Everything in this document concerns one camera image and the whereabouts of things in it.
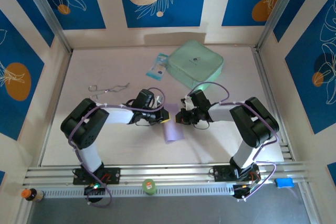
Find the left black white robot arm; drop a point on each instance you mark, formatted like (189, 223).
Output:
(84, 127)

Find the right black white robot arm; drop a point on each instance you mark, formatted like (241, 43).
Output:
(252, 127)

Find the metal tongs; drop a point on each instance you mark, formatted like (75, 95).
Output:
(115, 87)

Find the blue wet wipes packet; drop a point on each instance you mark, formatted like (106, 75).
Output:
(157, 66)

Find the mint green zip pouch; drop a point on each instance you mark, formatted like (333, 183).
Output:
(195, 64)

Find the green jar with orange label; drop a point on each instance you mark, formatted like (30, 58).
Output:
(149, 186)

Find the black controller board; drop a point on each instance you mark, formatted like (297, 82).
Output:
(98, 190)
(240, 192)

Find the blue box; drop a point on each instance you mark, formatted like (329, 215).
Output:
(284, 182)

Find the brown bottle with orange cap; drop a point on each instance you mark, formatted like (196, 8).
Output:
(32, 194)

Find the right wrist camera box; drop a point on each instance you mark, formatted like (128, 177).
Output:
(187, 102)

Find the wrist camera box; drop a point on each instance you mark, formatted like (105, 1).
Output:
(187, 102)
(159, 100)

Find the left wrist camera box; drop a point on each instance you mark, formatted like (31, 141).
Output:
(159, 100)

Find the aluminium mounting rail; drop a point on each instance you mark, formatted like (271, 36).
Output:
(170, 172)

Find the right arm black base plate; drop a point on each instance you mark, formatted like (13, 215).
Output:
(220, 172)

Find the aluminium side rail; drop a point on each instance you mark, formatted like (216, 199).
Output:
(262, 72)

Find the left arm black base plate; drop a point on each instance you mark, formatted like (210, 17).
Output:
(114, 175)

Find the aluminium frame post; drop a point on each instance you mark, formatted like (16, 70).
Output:
(286, 6)
(44, 6)

